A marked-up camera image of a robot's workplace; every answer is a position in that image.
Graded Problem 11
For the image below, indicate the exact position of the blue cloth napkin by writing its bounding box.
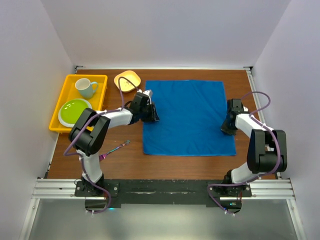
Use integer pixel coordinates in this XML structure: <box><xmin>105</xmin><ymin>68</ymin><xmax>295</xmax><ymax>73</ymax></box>
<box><xmin>142</xmin><ymin>80</ymin><xmax>237</xmax><ymax>157</ymax></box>

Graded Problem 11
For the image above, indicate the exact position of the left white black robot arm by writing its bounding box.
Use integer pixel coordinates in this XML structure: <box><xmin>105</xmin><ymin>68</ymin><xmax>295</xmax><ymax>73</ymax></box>
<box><xmin>64</xmin><ymin>90</ymin><xmax>160</xmax><ymax>197</ymax></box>

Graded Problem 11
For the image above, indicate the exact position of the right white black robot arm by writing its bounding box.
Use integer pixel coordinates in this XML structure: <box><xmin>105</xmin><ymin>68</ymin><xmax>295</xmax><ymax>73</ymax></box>
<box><xmin>216</xmin><ymin>98</ymin><xmax>288</xmax><ymax>197</ymax></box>

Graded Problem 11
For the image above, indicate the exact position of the yellow square bowl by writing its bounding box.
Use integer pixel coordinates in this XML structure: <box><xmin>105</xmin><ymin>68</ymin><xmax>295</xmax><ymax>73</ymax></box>
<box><xmin>113</xmin><ymin>70</ymin><xmax>141</xmax><ymax>93</ymax></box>

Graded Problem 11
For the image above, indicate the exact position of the iridescent metal fork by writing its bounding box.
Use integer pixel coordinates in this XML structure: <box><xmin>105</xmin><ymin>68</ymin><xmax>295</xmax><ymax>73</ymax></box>
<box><xmin>99</xmin><ymin>140</ymin><xmax>130</xmax><ymax>162</ymax></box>

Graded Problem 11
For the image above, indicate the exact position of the light blue ceramic mug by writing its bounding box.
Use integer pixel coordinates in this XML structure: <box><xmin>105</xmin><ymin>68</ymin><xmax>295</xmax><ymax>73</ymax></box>
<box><xmin>75</xmin><ymin>78</ymin><xmax>99</xmax><ymax>99</ymax></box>

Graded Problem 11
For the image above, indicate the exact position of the green plate white rim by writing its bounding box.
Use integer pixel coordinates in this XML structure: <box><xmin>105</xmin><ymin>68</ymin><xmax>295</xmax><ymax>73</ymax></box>
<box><xmin>58</xmin><ymin>98</ymin><xmax>92</xmax><ymax>128</ymax></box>

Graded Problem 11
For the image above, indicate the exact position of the yellow plastic tray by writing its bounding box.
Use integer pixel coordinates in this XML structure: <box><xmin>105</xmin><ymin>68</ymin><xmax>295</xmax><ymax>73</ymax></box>
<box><xmin>48</xmin><ymin>74</ymin><xmax>108</xmax><ymax>133</ymax></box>

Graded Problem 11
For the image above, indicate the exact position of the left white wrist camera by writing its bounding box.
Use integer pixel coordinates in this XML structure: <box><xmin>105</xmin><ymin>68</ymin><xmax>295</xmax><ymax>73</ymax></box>
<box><xmin>137</xmin><ymin>89</ymin><xmax>153</xmax><ymax>105</ymax></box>

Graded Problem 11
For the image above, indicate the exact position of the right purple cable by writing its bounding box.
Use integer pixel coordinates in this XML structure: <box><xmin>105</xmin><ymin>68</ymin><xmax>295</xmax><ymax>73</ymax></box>
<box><xmin>206</xmin><ymin>91</ymin><xmax>280</xmax><ymax>217</ymax></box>

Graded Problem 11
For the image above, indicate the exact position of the purple cable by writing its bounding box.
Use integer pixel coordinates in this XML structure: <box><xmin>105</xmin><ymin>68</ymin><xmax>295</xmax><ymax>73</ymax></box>
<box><xmin>206</xmin><ymin>91</ymin><xmax>280</xmax><ymax>217</ymax></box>
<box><xmin>63</xmin><ymin>76</ymin><xmax>145</xmax><ymax>215</ymax></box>

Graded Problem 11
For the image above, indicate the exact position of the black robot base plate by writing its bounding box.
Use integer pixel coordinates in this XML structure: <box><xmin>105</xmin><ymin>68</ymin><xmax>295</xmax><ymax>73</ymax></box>
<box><xmin>74</xmin><ymin>178</ymin><xmax>253</xmax><ymax>210</ymax></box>

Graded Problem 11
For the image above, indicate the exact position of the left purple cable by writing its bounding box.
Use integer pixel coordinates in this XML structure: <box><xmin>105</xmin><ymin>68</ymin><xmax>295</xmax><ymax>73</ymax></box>
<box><xmin>63</xmin><ymin>76</ymin><xmax>145</xmax><ymax>215</ymax></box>

